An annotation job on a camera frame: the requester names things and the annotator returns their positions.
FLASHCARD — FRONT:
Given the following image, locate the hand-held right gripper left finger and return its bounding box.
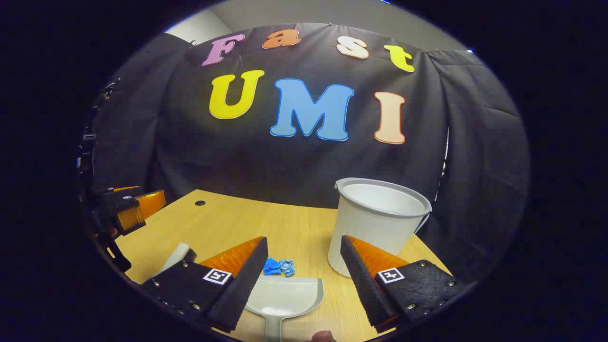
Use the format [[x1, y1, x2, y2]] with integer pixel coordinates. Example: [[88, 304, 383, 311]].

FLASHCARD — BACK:
[[142, 236, 269, 334]]

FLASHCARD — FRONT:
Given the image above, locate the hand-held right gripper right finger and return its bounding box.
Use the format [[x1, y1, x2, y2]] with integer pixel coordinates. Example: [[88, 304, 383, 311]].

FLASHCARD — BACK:
[[340, 235, 466, 334]]

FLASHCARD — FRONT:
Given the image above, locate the grey plastic dustpan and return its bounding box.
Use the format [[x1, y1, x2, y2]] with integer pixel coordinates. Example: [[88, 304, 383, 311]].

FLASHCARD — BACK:
[[245, 278, 325, 342]]

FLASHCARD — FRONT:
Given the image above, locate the white plastic garbage bin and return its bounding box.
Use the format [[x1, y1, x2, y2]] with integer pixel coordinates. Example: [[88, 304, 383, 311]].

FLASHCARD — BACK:
[[328, 177, 433, 278]]

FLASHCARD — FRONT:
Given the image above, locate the small grey broom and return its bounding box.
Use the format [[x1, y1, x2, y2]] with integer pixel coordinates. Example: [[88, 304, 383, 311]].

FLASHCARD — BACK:
[[159, 243, 196, 275]]

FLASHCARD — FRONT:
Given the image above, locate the wooden desktop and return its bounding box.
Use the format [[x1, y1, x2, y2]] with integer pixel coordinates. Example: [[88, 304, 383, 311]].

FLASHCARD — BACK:
[[114, 189, 452, 342]]

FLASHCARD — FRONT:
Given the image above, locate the black backdrop cloth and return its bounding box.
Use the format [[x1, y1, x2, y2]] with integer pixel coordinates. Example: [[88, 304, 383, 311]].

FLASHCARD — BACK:
[[90, 21, 530, 285]]

